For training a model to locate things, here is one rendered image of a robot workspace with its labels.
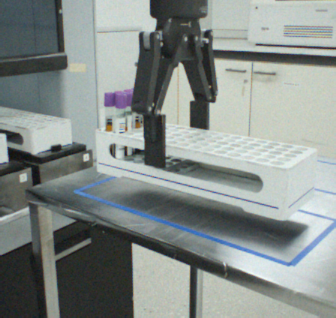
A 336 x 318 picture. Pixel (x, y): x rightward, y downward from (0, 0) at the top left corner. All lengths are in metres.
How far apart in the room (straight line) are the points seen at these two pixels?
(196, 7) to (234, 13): 2.88
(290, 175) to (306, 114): 2.09
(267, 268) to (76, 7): 0.71
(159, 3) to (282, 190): 0.27
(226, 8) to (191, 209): 2.95
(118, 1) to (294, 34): 0.98
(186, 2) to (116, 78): 2.19
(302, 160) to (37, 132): 0.53
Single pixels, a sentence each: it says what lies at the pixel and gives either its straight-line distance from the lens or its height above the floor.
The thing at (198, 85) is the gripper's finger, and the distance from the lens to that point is 0.67.
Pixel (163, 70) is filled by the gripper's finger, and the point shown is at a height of 1.00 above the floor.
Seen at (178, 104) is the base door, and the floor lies 0.51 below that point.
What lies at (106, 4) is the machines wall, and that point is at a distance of 2.70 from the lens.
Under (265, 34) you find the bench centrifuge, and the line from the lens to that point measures 2.68.
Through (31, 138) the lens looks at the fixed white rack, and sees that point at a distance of 0.92.
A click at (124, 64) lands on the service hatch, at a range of 2.81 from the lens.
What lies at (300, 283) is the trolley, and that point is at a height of 0.82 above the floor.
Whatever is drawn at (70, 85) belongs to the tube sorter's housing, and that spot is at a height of 0.92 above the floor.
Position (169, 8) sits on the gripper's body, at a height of 1.08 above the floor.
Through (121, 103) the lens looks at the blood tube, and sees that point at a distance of 0.66.
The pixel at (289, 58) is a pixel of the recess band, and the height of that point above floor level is 0.84.
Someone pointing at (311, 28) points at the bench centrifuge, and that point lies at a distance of 2.58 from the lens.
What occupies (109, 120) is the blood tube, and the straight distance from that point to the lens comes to 0.68.
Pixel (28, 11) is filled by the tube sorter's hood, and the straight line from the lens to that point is 0.95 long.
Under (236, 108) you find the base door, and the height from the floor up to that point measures 0.54.
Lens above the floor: 1.07
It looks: 16 degrees down
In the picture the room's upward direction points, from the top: straight up
